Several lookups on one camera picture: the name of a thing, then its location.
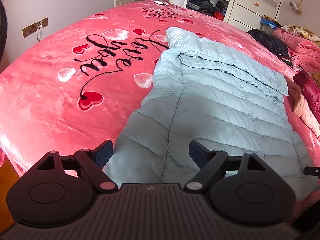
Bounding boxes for blue shoe box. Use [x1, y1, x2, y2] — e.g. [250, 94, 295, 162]
[260, 17, 278, 30]

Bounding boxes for pink heart printed blanket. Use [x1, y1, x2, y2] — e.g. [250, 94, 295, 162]
[0, 0, 320, 225]

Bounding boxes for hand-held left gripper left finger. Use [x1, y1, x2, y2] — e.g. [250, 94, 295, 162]
[35, 140, 118, 193]

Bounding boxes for black braided hose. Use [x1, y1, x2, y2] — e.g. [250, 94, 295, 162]
[0, 0, 8, 64]

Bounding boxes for pile of dark clothes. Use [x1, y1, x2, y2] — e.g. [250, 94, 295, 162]
[186, 0, 227, 20]

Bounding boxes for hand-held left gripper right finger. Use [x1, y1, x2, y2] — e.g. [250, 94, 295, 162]
[184, 140, 270, 193]

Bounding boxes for light blue down jacket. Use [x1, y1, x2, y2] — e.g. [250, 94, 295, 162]
[102, 26, 313, 200]

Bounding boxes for floral pillow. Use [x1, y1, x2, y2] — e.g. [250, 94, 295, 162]
[281, 25, 320, 42]

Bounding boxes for black jacket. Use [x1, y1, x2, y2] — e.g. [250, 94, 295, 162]
[246, 29, 290, 59]

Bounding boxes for pale pink jacket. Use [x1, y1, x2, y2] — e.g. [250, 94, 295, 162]
[287, 80, 320, 138]

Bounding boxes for bronze wall socket plate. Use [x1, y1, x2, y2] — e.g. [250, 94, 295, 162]
[22, 17, 48, 38]

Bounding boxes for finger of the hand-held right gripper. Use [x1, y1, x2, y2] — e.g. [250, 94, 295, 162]
[304, 166, 320, 180]

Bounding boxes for dark red jacket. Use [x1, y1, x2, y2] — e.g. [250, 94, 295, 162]
[292, 70, 320, 120]

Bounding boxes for pink folded quilt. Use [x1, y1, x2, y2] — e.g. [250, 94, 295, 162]
[274, 27, 320, 73]

